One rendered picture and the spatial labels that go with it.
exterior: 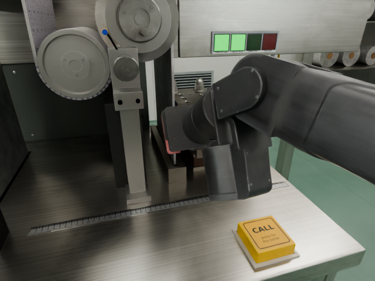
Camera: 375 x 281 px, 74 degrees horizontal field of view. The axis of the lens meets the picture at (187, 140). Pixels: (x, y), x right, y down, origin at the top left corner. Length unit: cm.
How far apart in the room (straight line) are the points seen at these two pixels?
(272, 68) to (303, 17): 85
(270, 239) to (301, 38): 78
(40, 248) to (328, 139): 46
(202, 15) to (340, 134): 73
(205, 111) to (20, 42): 68
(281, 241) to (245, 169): 23
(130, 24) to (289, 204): 46
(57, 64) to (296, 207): 53
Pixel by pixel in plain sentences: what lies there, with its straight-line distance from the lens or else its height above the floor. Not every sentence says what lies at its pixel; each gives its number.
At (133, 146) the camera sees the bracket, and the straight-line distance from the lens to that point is 50.
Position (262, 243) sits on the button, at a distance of 45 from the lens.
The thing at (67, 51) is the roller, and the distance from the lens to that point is 51.
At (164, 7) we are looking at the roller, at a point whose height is 127.
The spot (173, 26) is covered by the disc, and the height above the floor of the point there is 124.
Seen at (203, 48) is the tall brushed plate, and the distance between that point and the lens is 88.
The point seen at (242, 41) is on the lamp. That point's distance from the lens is 92.
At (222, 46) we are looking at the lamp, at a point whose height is 117.
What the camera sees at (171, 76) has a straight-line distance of 53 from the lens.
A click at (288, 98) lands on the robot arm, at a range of 20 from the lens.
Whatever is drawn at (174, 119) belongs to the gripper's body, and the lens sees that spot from 36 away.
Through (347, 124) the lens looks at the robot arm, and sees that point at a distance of 18.
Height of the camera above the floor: 124
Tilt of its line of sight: 25 degrees down
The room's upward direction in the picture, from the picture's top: straight up
